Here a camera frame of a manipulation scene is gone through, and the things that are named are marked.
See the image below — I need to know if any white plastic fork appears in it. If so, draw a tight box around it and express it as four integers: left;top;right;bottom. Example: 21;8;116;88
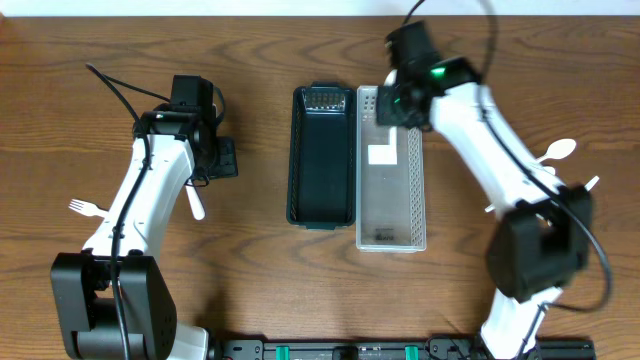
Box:
68;199;108;218

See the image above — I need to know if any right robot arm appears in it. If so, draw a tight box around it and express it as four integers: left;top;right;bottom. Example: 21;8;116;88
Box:
376;22;594;359

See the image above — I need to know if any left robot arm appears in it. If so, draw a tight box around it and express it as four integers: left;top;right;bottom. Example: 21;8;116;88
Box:
50;75;238;359

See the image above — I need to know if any clear plastic basket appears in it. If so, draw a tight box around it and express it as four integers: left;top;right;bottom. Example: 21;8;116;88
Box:
356;85;427;253

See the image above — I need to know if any black plastic basket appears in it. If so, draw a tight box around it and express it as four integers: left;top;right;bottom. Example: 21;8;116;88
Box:
286;82;356;230

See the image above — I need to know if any right black cable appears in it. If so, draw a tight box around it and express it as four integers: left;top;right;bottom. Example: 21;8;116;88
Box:
402;0;615;360

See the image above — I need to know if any black cable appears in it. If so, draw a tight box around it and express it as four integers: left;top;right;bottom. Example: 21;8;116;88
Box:
84;62;174;360
402;0;615;360

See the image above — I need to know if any left black cable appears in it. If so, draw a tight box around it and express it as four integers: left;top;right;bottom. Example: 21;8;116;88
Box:
84;62;174;360

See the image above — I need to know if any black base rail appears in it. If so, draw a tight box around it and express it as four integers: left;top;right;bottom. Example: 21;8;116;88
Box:
206;336;597;360

